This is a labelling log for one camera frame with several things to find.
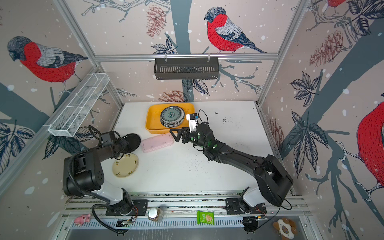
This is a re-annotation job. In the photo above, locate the black round plate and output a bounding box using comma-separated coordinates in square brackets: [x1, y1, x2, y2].
[123, 133, 141, 154]

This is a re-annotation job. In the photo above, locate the teal patterned plate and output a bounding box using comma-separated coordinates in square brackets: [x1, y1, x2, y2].
[161, 106, 185, 124]

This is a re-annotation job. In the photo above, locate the large orange sunburst plate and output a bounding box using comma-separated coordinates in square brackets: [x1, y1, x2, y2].
[160, 119, 184, 129]

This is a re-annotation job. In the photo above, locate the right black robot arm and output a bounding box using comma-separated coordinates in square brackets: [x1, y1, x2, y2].
[170, 122, 293, 207]

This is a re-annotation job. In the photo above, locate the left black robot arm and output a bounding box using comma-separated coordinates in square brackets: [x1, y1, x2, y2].
[63, 131, 132, 206]

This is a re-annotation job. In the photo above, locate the yellow plastic bin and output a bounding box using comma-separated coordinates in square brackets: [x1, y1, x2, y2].
[146, 103, 196, 134]

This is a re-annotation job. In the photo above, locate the pale yellow plate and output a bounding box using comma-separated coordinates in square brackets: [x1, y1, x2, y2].
[112, 154, 139, 178]

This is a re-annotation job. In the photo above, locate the pink rectangular box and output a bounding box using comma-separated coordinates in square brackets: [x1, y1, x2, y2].
[142, 133, 174, 153]

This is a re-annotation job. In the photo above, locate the green snack packet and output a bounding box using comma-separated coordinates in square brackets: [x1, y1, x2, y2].
[197, 211, 215, 225]

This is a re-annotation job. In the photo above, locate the pink pig toy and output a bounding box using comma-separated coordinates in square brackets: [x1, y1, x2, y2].
[74, 214, 91, 226]

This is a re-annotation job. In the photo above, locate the brown white flower toy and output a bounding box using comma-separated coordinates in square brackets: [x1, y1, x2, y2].
[273, 218, 298, 240]

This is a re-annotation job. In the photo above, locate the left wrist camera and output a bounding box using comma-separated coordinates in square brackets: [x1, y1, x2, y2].
[101, 132, 116, 148]

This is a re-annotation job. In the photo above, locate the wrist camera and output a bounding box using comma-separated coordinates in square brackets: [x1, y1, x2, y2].
[101, 132, 116, 148]
[186, 113, 199, 133]

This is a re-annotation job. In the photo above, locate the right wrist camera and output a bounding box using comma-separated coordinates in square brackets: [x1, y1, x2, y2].
[186, 113, 199, 133]

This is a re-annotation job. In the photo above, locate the white wire mesh shelf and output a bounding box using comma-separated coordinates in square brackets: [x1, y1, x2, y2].
[48, 73, 110, 137]

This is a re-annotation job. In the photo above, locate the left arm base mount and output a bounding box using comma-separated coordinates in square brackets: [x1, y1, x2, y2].
[106, 199, 148, 217]

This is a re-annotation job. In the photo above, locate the black wall basket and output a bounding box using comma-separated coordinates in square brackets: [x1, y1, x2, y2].
[154, 58, 220, 80]

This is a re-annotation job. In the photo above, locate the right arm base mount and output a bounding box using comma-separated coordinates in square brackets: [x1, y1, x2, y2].
[223, 198, 267, 215]

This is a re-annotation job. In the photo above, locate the black cable at base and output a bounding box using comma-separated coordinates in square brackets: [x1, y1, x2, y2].
[90, 203, 136, 235]

